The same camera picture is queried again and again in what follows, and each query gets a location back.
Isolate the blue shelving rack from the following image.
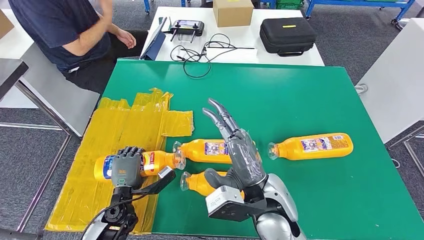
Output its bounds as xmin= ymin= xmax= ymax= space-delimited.
xmin=304 ymin=0 xmax=417 ymax=26

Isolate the black carrying case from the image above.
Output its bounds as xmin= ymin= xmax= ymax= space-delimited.
xmin=259 ymin=17 xmax=318 ymax=58

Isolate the person's left hand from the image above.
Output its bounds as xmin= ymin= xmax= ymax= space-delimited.
xmin=115 ymin=28 xmax=137 ymax=50

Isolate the yellow taped plastic sheet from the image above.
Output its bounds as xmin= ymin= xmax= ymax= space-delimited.
xmin=44 ymin=87 xmax=195 ymax=234

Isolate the blue tablet folio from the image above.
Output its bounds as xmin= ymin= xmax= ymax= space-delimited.
xmin=140 ymin=17 xmax=168 ymax=61

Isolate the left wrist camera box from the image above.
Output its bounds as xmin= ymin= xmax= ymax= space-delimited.
xmin=155 ymin=166 xmax=177 ymax=191

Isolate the white table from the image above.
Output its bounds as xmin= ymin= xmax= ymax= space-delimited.
xmin=356 ymin=18 xmax=424 ymax=181
xmin=140 ymin=6 xmax=326 ymax=67
xmin=0 ymin=9 xmax=101 ymax=137

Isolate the green plastic crate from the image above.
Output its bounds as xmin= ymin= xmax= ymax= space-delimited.
xmin=276 ymin=0 xmax=305 ymax=10

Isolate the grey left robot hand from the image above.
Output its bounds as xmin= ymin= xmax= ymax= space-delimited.
xmin=110 ymin=146 xmax=146 ymax=190

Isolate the person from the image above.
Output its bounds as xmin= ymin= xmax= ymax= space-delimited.
xmin=8 ymin=0 xmax=149 ymax=94

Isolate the orange detergent bottle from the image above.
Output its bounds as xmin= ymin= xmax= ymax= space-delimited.
xmin=93 ymin=149 xmax=187 ymax=181
xmin=180 ymin=170 xmax=246 ymax=200
xmin=172 ymin=139 xmax=263 ymax=166
xmin=267 ymin=132 xmax=354 ymax=162

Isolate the black remote controller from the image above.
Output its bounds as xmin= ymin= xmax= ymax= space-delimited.
xmin=169 ymin=19 xmax=205 ymax=44

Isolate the green table mat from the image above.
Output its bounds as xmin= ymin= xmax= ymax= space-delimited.
xmin=99 ymin=58 xmax=424 ymax=240

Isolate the dark grey table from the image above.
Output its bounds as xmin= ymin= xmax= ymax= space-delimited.
xmin=0 ymin=58 xmax=73 ymax=233

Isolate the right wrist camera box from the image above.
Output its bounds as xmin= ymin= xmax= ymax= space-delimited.
xmin=205 ymin=185 xmax=269 ymax=222

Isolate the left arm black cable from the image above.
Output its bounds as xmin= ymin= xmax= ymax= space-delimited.
xmin=81 ymin=193 xmax=147 ymax=240

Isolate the small brown cardboard box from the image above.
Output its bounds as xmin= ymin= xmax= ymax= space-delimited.
xmin=0 ymin=9 xmax=16 ymax=40

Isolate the black tangled cable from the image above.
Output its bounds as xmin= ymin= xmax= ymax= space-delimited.
xmin=170 ymin=33 xmax=258 ymax=79

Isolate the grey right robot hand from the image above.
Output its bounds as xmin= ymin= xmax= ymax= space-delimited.
xmin=202 ymin=97 xmax=268 ymax=192

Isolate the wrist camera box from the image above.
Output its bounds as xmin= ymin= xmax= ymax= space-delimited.
xmin=155 ymin=166 xmax=177 ymax=191
xmin=205 ymin=185 xmax=269 ymax=222

